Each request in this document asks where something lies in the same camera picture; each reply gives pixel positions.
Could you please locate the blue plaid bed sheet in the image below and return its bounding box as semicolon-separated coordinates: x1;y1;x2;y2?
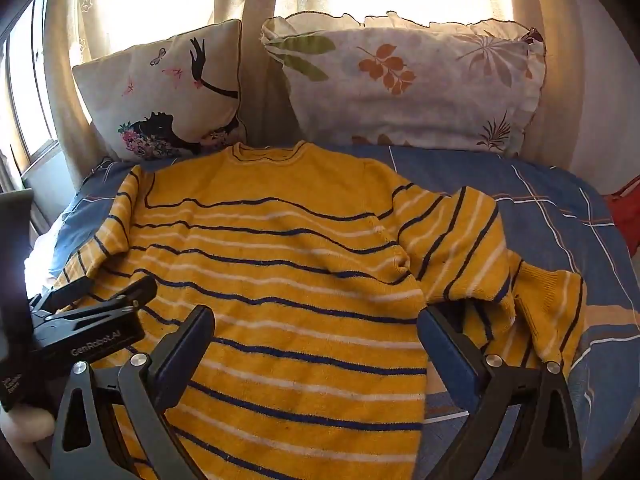
25;145;640;480

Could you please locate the leaf print ruffled pillow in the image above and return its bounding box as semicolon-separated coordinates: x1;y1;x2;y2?
260;11;547;157

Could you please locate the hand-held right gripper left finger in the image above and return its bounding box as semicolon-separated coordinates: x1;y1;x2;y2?
50;304;217;480

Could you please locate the red object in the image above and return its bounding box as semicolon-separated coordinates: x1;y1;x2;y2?
604;177;640;261

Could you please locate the window frame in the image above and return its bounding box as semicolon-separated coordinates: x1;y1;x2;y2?
0;0;68;188

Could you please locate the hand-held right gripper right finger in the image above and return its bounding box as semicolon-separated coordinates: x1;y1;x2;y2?
417;305;583;480

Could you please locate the figure print cushion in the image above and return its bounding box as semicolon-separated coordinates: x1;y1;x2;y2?
71;19;248;162

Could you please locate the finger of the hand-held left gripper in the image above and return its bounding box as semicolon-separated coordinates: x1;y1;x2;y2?
29;276;97;315
42;274;159;333

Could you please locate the yellow striped knit sweater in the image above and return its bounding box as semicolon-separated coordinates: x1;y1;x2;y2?
52;141;587;480

